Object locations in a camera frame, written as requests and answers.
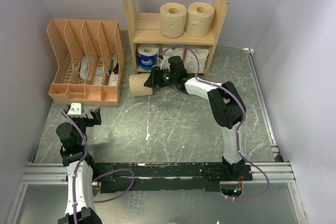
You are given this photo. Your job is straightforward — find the wooden two-tier shelf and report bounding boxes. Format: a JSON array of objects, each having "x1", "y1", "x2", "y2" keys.
[{"x1": 123, "y1": 0, "x2": 229, "y2": 76}]

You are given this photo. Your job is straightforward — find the aluminium frame rail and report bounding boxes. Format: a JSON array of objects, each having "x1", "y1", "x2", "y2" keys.
[{"x1": 20, "y1": 162, "x2": 296, "y2": 185}]

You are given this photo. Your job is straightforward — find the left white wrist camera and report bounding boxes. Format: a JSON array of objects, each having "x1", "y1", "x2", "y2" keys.
[{"x1": 67, "y1": 102, "x2": 84, "y2": 117}]

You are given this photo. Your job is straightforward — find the white barcode packet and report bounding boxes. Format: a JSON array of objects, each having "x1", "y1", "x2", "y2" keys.
[{"x1": 92, "y1": 61, "x2": 104, "y2": 85}]

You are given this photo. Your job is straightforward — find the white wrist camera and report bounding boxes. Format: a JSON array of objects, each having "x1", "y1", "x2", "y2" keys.
[
  {"x1": 67, "y1": 102, "x2": 84, "y2": 117},
  {"x1": 159, "y1": 54, "x2": 170, "y2": 71}
]

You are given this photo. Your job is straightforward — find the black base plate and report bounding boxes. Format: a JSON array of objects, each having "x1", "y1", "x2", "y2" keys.
[{"x1": 93, "y1": 162, "x2": 253, "y2": 193}]

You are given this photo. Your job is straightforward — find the pink plastic desk organizer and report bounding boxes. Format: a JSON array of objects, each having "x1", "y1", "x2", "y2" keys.
[{"x1": 47, "y1": 19, "x2": 125, "y2": 105}]

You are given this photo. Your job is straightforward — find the purple cable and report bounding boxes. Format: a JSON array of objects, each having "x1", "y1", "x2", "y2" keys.
[
  {"x1": 159, "y1": 44, "x2": 271, "y2": 201},
  {"x1": 60, "y1": 108, "x2": 135, "y2": 224}
]

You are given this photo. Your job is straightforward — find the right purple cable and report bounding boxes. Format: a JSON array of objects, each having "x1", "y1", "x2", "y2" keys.
[{"x1": 159, "y1": 44, "x2": 271, "y2": 201}]

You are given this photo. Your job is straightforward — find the black stapler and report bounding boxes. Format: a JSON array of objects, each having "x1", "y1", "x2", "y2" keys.
[{"x1": 108, "y1": 54, "x2": 119, "y2": 75}]

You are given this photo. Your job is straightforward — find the white paper clip box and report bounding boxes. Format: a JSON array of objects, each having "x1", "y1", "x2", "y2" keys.
[{"x1": 108, "y1": 73, "x2": 119, "y2": 86}]

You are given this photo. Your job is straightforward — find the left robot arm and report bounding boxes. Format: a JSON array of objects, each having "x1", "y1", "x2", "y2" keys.
[{"x1": 56, "y1": 102, "x2": 102, "y2": 223}]

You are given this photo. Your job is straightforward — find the blue Tempo roll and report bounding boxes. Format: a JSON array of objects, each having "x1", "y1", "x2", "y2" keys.
[{"x1": 136, "y1": 44, "x2": 159, "y2": 70}]

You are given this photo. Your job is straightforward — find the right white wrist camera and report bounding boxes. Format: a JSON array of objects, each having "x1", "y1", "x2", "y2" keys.
[{"x1": 159, "y1": 54, "x2": 170, "y2": 71}]

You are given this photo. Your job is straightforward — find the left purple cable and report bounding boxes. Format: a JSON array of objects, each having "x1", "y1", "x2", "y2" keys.
[{"x1": 60, "y1": 108, "x2": 135, "y2": 224}]

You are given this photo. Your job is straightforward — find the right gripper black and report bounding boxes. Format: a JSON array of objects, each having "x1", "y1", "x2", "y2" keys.
[{"x1": 144, "y1": 66, "x2": 176, "y2": 89}]

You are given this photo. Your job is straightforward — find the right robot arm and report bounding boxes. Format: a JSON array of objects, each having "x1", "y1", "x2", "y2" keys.
[{"x1": 144, "y1": 56, "x2": 246, "y2": 181}]

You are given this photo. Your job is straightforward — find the blue correction tape package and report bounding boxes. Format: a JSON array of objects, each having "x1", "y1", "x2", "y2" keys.
[{"x1": 79, "y1": 56, "x2": 89, "y2": 80}]

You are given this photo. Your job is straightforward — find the brown paper towel roll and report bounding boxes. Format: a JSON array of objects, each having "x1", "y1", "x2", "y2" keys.
[
  {"x1": 129, "y1": 73, "x2": 153, "y2": 97},
  {"x1": 185, "y1": 2, "x2": 215, "y2": 37},
  {"x1": 160, "y1": 3, "x2": 187, "y2": 38}
]

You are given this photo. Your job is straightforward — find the white red-dotted paper roll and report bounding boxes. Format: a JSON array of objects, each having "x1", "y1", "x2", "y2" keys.
[
  {"x1": 184, "y1": 46, "x2": 209, "y2": 73},
  {"x1": 162, "y1": 47, "x2": 184, "y2": 62}
]

